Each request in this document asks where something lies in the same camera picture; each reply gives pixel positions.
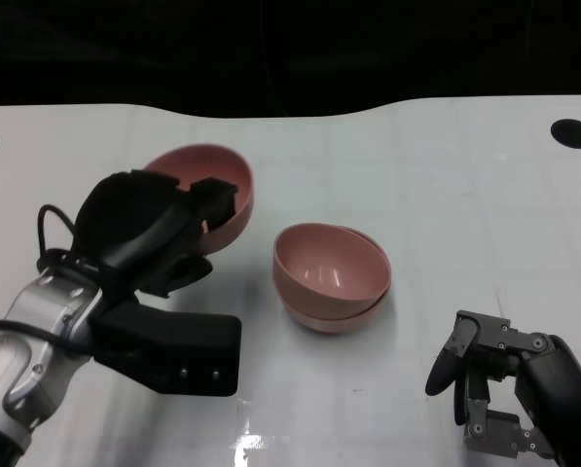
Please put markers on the black backdrop curtain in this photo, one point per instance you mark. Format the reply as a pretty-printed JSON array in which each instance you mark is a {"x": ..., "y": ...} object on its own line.
[{"x": 124, "y": 48}]

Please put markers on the black round table grommet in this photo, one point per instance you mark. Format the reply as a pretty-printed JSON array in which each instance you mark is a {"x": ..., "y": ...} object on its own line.
[{"x": 573, "y": 132}]

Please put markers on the pink plastic bowl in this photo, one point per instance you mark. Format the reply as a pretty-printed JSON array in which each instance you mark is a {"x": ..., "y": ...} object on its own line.
[
  {"x": 212, "y": 165},
  {"x": 329, "y": 262},
  {"x": 329, "y": 323}
]

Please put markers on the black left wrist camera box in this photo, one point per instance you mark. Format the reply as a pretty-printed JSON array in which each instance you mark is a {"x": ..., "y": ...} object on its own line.
[{"x": 173, "y": 350}]

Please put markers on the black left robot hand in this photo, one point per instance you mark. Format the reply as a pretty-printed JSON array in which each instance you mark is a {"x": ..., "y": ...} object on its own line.
[{"x": 124, "y": 224}]

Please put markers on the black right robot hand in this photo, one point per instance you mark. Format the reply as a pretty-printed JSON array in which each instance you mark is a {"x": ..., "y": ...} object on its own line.
[{"x": 557, "y": 394}]

